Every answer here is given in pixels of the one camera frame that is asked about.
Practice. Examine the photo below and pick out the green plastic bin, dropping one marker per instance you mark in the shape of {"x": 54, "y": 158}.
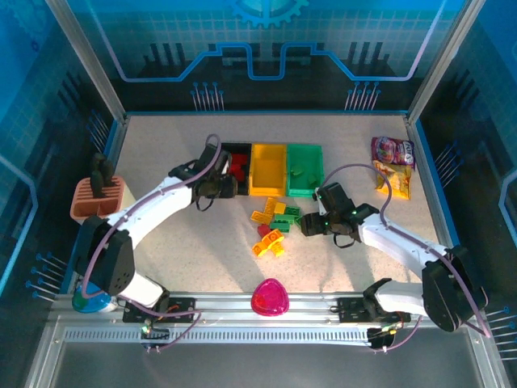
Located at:
{"x": 305, "y": 155}

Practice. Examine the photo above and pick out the pink triangular plastic container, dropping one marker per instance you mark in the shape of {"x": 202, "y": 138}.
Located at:
{"x": 269, "y": 299}

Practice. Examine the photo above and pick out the red lego brick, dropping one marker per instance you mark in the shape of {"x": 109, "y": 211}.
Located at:
{"x": 239, "y": 174}
{"x": 240, "y": 158}
{"x": 263, "y": 230}
{"x": 243, "y": 166}

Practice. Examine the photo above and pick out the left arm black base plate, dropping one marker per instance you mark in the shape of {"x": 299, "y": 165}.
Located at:
{"x": 183, "y": 307}

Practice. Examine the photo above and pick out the yellow snack bag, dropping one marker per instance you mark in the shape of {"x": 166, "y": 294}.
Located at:
{"x": 400, "y": 182}

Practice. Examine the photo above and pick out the yellow lego brick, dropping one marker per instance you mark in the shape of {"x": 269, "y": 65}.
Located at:
{"x": 270, "y": 205}
{"x": 280, "y": 208}
{"x": 273, "y": 237}
{"x": 258, "y": 249}
{"x": 260, "y": 216}
{"x": 278, "y": 251}

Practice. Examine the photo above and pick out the aluminium mounting rail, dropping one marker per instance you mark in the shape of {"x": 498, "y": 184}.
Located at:
{"x": 226, "y": 303}

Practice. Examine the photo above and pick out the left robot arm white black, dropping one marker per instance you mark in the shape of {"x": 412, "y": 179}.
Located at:
{"x": 161, "y": 202}

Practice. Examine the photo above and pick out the aluminium frame post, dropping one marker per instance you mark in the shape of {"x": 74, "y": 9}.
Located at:
{"x": 89, "y": 60}
{"x": 443, "y": 60}

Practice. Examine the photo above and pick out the aluminium table side rail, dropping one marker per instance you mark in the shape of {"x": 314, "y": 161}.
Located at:
{"x": 116, "y": 141}
{"x": 418, "y": 141}

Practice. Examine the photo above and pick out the black plastic bin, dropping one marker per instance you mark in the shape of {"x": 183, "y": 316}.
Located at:
{"x": 247, "y": 148}

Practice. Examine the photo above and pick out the black connector box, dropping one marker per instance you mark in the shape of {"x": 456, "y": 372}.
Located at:
{"x": 381, "y": 337}
{"x": 155, "y": 335}

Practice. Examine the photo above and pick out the yellow plastic bin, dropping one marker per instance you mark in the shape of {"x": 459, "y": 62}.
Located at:
{"x": 266, "y": 192}

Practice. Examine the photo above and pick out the purple snack bag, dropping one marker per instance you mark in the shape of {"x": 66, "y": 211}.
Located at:
{"x": 393, "y": 150}

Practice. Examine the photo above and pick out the pink cream knife block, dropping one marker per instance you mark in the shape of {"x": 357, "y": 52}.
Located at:
{"x": 87, "y": 204}

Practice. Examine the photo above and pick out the blue container green cap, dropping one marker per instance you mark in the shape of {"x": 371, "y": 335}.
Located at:
{"x": 95, "y": 301}

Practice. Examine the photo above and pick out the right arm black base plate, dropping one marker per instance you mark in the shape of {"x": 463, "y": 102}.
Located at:
{"x": 349, "y": 309}

